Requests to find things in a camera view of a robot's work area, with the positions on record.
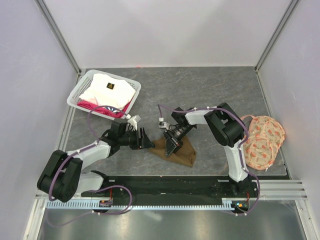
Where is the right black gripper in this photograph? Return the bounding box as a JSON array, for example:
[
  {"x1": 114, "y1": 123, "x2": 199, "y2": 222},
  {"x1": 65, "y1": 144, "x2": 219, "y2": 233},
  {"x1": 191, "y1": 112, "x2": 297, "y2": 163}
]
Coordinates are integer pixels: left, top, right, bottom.
[{"x1": 162, "y1": 124, "x2": 194, "y2": 158}]

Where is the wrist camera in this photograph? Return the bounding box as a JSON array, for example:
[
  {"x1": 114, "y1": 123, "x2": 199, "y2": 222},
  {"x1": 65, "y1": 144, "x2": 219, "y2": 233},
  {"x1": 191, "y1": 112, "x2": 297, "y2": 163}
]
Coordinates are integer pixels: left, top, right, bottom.
[
  {"x1": 125, "y1": 114, "x2": 141, "y2": 131},
  {"x1": 158, "y1": 117, "x2": 170, "y2": 130}
]

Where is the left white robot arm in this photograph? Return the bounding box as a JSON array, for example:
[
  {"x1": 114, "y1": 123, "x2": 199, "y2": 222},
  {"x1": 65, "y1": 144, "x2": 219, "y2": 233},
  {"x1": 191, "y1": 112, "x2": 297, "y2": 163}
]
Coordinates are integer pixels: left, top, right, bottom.
[{"x1": 37, "y1": 119, "x2": 155, "y2": 203}]

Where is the white plastic basket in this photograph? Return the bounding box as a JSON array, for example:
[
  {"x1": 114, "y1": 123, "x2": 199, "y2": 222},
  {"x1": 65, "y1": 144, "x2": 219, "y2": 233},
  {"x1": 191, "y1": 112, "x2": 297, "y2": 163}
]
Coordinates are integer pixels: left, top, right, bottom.
[{"x1": 67, "y1": 69, "x2": 141, "y2": 120}]

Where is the brown cloth napkin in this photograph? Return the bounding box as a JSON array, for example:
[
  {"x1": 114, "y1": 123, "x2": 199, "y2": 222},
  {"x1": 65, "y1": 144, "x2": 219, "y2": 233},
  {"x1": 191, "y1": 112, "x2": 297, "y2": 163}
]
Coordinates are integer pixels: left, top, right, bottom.
[{"x1": 149, "y1": 136, "x2": 197, "y2": 167}]

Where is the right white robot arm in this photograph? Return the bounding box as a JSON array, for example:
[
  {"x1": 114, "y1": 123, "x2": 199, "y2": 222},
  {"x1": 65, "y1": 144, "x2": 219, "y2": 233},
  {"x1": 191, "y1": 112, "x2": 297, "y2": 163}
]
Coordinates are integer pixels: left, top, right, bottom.
[{"x1": 163, "y1": 102, "x2": 250, "y2": 197}]

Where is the slotted cable duct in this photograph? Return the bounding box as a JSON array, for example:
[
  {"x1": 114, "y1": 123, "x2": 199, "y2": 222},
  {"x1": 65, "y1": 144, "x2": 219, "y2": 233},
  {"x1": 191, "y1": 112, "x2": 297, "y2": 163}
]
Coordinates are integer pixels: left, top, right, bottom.
[{"x1": 46, "y1": 199, "x2": 240, "y2": 211}]

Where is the floral pink hat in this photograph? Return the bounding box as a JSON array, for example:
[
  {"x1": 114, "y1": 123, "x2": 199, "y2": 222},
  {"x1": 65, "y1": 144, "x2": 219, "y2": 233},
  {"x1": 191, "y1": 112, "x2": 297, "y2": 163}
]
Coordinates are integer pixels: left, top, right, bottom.
[{"x1": 241, "y1": 114, "x2": 286, "y2": 171}]

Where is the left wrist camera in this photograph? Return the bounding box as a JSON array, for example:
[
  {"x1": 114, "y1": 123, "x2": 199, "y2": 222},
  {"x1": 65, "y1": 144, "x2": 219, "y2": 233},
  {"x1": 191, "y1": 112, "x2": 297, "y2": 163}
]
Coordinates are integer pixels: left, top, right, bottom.
[{"x1": 125, "y1": 114, "x2": 141, "y2": 131}]

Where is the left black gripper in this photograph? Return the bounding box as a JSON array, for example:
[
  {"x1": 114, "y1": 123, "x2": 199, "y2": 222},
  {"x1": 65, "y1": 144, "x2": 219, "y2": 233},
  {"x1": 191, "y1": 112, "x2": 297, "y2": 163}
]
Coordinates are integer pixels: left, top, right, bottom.
[{"x1": 118, "y1": 127, "x2": 155, "y2": 150}]

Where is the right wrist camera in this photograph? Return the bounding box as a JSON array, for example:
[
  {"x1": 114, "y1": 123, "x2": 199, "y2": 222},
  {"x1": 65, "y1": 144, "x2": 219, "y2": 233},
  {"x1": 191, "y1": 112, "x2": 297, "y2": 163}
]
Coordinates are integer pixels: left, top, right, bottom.
[{"x1": 158, "y1": 117, "x2": 170, "y2": 130}]

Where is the pink folded cloth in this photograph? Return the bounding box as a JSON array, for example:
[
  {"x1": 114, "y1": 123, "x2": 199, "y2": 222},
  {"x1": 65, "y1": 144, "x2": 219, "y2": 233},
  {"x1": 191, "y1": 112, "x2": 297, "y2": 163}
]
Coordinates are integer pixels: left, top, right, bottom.
[{"x1": 76, "y1": 100, "x2": 132, "y2": 119}]

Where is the white folded t-shirt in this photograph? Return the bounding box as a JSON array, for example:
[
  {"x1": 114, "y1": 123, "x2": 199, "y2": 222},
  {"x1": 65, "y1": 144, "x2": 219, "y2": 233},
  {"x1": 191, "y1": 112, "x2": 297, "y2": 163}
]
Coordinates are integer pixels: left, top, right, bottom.
[{"x1": 79, "y1": 73, "x2": 136, "y2": 110}]

